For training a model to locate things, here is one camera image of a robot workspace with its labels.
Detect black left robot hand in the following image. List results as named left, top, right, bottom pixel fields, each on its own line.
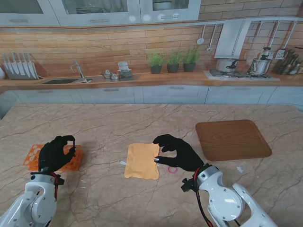
left=37, top=135, right=77, bottom=173

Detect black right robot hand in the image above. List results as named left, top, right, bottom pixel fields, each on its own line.
left=152, top=134, right=205, bottom=173

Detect orange cloth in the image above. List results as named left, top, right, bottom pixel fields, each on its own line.
left=124, top=142, right=160, bottom=180

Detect orange test tube rack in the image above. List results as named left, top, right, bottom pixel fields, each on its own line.
left=22, top=144, right=84, bottom=172

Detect brown wooden tray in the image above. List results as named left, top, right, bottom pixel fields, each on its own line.
left=195, top=119, right=272, bottom=162

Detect printed kitchen backdrop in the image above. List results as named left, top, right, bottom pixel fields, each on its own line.
left=0, top=0, right=303, bottom=106

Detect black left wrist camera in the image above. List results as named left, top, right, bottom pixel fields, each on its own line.
left=53, top=174, right=66, bottom=186

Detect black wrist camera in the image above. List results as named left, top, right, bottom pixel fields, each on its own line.
left=53, top=174, right=66, bottom=186
left=180, top=177, right=198, bottom=193

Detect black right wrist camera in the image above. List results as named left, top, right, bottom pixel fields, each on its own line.
left=180, top=177, right=198, bottom=193

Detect red black left arm cable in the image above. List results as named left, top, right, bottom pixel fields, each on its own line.
left=45, top=172, right=60, bottom=227

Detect red black arm cable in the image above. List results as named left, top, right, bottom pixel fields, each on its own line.
left=192, top=166, right=214, bottom=227
left=45, top=172, right=60, bottom=227

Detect red black right arm cable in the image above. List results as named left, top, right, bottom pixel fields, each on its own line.
left=192, top=166, right=214, bottom=227

